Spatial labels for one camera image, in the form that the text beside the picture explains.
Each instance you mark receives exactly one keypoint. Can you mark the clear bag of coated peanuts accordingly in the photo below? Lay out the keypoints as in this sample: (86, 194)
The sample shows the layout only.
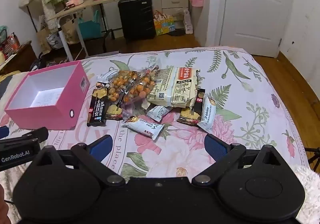
(145, 85)
(120, 85)

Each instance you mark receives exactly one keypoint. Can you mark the black tripod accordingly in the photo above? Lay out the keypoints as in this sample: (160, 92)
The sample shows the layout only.
(312, 155)

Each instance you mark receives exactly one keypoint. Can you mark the rice cracker packet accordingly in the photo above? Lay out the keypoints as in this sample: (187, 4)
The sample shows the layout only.
(175, 86)

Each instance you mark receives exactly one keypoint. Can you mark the brown paper bag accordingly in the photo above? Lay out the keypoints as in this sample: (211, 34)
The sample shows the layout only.
(70, 30)
(45, 39)

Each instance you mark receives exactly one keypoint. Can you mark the pink cardboard box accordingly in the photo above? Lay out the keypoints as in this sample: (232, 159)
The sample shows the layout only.
(45, 116)

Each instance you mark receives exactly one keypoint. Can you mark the black round mat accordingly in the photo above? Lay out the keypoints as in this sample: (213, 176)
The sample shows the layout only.
(177, 32)

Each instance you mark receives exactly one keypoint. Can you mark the floral bed sheet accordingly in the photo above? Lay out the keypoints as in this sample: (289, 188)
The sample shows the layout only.
(250, 104)

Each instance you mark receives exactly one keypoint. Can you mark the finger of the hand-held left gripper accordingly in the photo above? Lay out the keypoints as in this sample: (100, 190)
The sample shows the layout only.
(3, 133)
(37, 134)

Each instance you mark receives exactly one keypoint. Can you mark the wooden-top side table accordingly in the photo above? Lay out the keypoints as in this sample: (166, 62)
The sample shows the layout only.
(97, 2)

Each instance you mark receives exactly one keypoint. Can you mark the white plastic bag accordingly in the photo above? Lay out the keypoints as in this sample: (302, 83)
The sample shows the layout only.
(188, 23)

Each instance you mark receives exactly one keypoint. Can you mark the black suitcase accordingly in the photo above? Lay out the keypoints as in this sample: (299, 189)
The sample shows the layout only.
(136, 18)

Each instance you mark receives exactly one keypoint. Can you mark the colourful cartoon gift bag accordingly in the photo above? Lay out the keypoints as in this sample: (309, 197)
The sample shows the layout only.
(163, 25)

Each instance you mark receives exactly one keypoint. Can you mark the white fluffy rug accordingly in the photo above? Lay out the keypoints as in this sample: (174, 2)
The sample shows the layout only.
(308, 189)

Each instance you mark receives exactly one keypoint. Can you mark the white wafer snack packet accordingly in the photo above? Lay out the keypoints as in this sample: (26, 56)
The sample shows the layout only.
(207, 116)
(143, 128)
(107, 75)
(157, 113)

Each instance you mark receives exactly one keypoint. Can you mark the black cracker packet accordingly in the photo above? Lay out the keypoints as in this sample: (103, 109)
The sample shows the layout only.
(113, 113)
(191, 115)
(97, 109)

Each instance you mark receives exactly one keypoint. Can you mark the wooden cabinet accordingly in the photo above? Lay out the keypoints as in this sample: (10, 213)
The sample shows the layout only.
(20, 58)

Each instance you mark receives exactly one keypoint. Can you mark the red bottle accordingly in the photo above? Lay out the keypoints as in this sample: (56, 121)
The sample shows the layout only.
(11, 44)

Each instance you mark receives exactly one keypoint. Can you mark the teal shopping bag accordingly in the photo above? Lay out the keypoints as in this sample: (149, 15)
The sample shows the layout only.
(88, 28)

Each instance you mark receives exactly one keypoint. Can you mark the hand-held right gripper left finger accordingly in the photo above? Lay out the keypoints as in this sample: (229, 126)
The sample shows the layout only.
(102, 148)

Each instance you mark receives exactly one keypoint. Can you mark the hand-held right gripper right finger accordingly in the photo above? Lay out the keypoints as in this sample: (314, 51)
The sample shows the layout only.
(215, 148)

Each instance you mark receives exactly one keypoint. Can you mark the white door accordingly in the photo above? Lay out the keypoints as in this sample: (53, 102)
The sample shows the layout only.
(255, 14)

